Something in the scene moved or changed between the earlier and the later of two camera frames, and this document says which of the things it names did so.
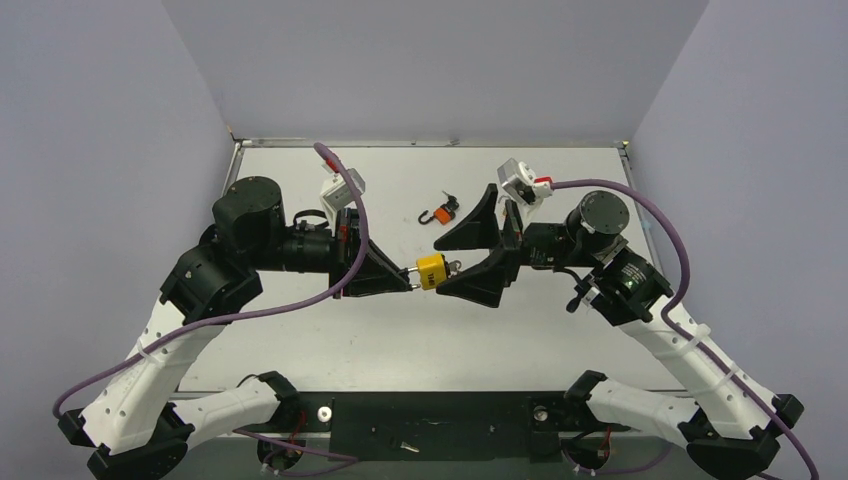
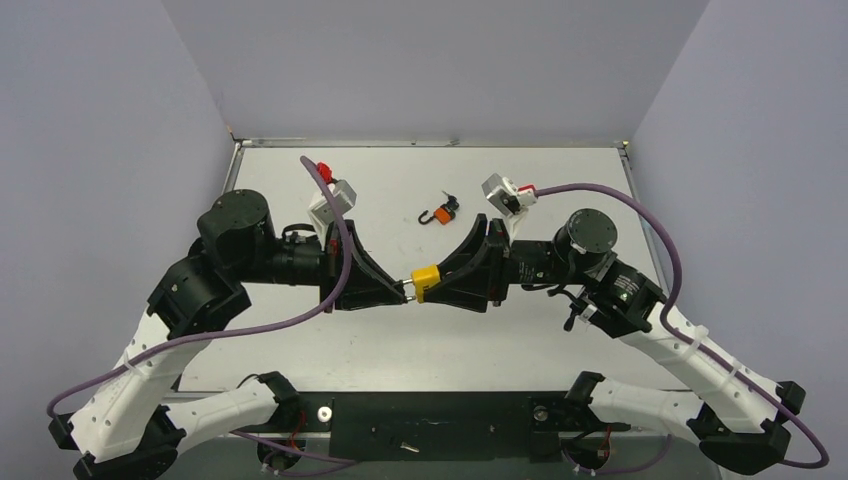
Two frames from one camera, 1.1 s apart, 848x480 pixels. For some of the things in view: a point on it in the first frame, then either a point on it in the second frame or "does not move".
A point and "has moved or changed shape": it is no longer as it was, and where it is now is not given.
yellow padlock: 433,271 has moved or changed shape
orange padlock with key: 442,214 does not move
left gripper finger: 374,249 to 372,266
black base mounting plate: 438,426 does not move
